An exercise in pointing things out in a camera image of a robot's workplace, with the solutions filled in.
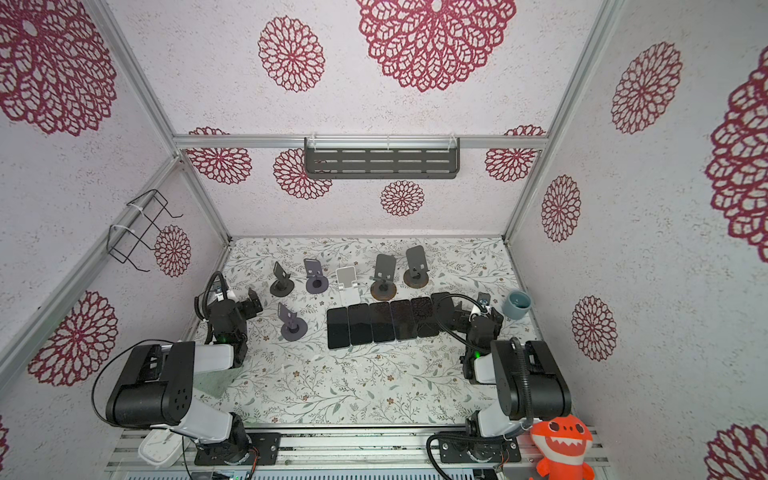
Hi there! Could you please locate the black smartphone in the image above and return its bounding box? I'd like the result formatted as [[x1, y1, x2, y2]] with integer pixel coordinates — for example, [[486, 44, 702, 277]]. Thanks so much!
[[369, 302, 395, 343], [348, 303, 373, 345], [390, 300, 417, 341], [411, 297, 440, 338], [326, 307, 351, 350], [430, 292, 455, 332]]

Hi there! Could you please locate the black phone stand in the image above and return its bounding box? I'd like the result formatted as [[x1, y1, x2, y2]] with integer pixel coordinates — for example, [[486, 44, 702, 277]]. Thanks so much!
[[270, 261, 295, 298]]

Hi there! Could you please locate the grey phone stand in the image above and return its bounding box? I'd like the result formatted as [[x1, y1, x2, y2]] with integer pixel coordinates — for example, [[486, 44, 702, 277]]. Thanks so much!
[[277, 303, 308, 342]]

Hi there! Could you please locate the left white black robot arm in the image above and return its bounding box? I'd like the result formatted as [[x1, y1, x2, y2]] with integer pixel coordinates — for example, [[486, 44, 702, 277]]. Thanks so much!
[[105, 289, 263, 465]]

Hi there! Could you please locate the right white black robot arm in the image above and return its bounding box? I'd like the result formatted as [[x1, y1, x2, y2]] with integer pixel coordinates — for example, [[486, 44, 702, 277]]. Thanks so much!
[[435, 290, 572, 464]]

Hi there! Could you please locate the back left grey stand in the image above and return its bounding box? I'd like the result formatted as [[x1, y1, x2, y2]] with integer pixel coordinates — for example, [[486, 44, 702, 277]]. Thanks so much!
[[304, 258, 329, 295]]

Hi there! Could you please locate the wooden base phone stand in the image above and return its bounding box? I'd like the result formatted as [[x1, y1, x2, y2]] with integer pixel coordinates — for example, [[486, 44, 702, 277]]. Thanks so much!
[[370, 254, 397, 302]]

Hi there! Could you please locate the clear acrylic phone stand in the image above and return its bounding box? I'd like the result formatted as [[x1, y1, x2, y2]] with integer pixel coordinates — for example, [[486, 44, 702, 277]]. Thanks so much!
[[336, 266, 361, 306]]

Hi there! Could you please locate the teal ceramic cup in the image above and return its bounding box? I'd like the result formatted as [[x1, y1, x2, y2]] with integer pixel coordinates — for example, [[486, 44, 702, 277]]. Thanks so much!
[[502, 290, 532, 321]]

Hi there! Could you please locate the green cloth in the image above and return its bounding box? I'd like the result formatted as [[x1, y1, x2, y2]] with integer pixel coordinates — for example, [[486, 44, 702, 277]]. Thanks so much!
[[193, 368, 242, 398]]

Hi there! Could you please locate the red shark plush toy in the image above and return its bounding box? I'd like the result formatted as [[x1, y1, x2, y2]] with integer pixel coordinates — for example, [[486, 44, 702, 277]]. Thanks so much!
[[529, 415, 595, 480]]

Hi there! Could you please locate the white alarm clock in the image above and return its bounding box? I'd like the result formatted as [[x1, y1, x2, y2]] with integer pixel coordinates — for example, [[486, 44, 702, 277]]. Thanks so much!
[[137, 429, 183, 468]]

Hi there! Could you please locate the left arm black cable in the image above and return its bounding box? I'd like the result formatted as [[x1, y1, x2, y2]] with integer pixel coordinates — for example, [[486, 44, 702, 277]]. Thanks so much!
[[91, 271, 232, 428]]

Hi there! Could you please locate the black wire wall rack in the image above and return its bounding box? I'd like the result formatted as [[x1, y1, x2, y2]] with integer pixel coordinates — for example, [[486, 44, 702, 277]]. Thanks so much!
[[105, 189, 183, 273]]

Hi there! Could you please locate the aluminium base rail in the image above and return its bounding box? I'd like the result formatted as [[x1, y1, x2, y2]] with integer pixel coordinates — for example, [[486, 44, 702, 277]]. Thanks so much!
[[105, 425, 610, 472]]

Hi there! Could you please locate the grey wall shelf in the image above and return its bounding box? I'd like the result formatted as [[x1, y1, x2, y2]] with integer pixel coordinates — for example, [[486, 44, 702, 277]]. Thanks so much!
[[304, 137, 460, 180]]

